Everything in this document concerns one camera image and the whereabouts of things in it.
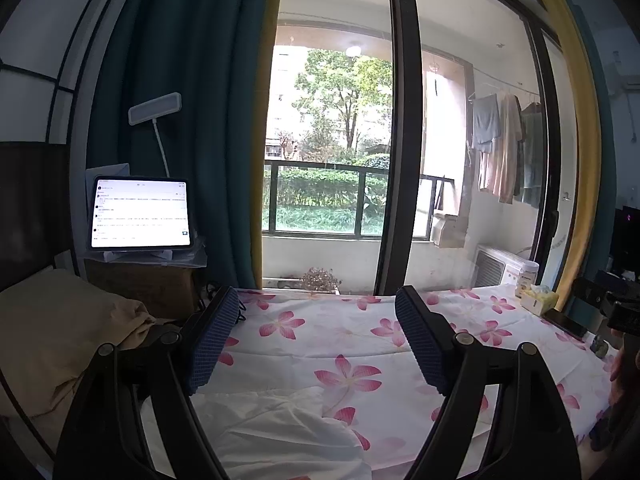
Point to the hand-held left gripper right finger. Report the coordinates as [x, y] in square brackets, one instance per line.
[420, 340]

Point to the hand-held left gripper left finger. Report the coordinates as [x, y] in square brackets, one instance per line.
[215, 340]

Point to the white large garment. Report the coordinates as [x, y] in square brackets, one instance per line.
[280, 435]

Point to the person's right hand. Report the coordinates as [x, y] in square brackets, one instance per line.
[621, 375]

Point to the small dark jar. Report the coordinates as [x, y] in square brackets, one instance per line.
[598, 346]

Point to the black phone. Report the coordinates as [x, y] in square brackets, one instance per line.
[565, 323]

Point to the black monitor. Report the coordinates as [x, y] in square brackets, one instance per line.
[627, 240]

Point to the yellow tissue pack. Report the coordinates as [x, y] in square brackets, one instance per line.
[540, 300]

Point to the brown nightstand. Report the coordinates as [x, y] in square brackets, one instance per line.
[140, 287]

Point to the floral bed sheet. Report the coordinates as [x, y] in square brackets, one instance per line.
[310, 345]

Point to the white bottle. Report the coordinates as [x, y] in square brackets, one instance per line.
[527, 275]

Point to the white air conditioner unit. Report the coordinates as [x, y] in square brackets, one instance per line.
[500, 267]

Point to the beige cardboard box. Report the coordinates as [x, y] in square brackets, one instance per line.
[447, 230]

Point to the white tablet stand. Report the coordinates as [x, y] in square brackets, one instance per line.
[137, 255]

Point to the potted plant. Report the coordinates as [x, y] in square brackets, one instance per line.
[320, 280]

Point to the tablet with lit screen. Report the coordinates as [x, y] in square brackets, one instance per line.
[140, 210]

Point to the dark balcony railing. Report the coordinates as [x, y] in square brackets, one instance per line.
[360, 200]

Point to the beige pillow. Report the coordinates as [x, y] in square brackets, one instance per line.
[60, 325]

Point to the hanging dark green garment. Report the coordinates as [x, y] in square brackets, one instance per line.
[532, 160]

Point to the hanging beige garment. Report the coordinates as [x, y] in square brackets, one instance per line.
[505, 160]

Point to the teal curtain yellow lining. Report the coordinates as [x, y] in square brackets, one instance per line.
[585, 110]
[200, 110]

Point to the hanging blue-grey shirt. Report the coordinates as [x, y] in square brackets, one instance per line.
[486, 122]

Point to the dark brown headboard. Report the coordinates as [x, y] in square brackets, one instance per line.
[30, 210]

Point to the white panel lamp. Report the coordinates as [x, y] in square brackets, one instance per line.
[155, 107]

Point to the round ceiling lamp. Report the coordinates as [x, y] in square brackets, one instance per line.
[353, 49]

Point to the dark sliding door frame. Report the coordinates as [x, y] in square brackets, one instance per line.
[402, 110]

